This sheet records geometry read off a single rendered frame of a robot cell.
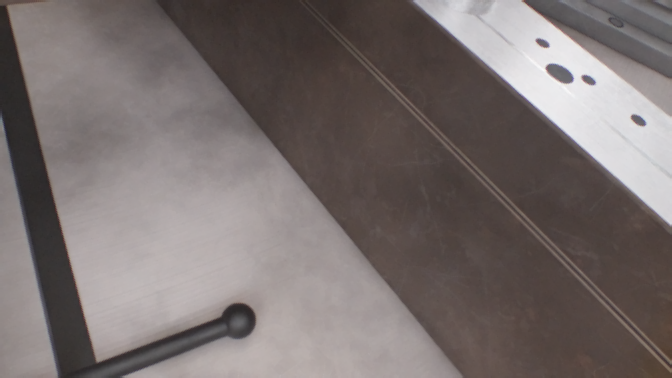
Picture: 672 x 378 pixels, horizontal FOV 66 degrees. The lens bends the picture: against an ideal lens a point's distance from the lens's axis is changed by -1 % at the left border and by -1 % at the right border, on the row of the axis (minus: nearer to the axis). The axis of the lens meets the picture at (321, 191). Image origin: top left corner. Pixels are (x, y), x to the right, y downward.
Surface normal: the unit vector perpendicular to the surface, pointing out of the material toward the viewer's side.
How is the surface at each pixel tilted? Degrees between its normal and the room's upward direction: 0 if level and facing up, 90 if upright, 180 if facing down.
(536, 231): 90
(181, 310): 0
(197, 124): 0
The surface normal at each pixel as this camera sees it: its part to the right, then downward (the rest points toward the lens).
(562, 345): -0.78, 0.37
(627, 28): 0.21, -0.60
